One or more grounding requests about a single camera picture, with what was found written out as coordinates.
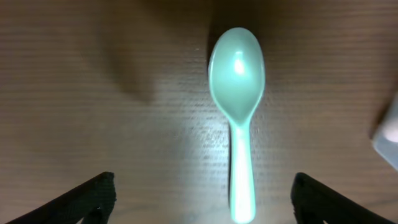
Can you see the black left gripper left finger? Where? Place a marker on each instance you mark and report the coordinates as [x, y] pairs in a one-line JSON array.
[[91, 202]]

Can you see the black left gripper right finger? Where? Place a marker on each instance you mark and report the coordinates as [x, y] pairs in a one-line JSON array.
[[316, 203]]

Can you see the mint green plastic spoon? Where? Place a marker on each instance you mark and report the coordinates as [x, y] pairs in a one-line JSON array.
[[236, 74]]

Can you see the clear plastic container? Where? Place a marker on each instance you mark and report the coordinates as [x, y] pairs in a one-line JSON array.
[[385, 137]]

